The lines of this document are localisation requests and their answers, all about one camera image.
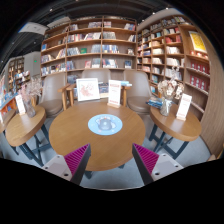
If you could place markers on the white sign with wooden base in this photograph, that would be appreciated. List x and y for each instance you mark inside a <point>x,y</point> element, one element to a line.
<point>114,93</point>

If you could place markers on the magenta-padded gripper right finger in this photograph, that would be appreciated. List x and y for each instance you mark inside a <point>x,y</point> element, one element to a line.
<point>145,158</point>

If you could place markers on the light blue flat book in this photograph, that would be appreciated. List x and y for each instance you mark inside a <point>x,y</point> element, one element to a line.
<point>126,83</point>

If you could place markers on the dark blue standing book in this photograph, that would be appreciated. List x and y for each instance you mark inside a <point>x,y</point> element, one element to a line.
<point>103,89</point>

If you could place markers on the white hanging ceiling panel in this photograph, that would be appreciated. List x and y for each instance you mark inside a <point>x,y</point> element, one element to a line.
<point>33,28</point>

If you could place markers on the round light blue mouse pad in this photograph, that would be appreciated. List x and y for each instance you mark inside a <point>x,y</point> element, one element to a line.
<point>117,125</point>

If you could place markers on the stack of lying books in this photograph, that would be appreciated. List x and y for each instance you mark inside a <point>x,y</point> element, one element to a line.
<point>154,103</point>

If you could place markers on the distant wooden bookshelf unit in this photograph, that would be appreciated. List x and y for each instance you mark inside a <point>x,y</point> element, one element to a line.
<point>16,73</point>

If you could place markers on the white framed flower picture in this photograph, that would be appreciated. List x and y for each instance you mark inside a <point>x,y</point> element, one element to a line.
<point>88,90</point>

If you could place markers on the glass vase with pale flowers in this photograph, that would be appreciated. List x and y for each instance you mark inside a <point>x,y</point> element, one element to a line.
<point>165,108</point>

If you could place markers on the low orange book display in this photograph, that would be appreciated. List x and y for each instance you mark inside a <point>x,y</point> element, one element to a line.
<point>6,103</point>

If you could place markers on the wooden bookshelf with yellow poster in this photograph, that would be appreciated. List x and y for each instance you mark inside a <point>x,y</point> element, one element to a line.
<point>173,56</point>

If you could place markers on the glass vase with pink flowers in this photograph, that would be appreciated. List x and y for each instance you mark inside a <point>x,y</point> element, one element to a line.
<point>30,110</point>

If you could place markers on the small white sign stand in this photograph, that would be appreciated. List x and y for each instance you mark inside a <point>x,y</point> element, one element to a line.
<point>20,104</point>
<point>184,106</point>

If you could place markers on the brown upholstered wooden armchair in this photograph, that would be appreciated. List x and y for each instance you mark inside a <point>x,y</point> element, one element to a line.
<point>138,100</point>
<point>51,103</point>
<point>96,73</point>

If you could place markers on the grey computer mouse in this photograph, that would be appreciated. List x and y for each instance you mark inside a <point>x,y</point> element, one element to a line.
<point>104,124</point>

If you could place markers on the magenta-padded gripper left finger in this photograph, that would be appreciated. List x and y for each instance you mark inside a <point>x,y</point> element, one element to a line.
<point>78,158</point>

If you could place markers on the round wooden side table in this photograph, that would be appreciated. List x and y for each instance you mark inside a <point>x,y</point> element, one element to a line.
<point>25,128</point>
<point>176,128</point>

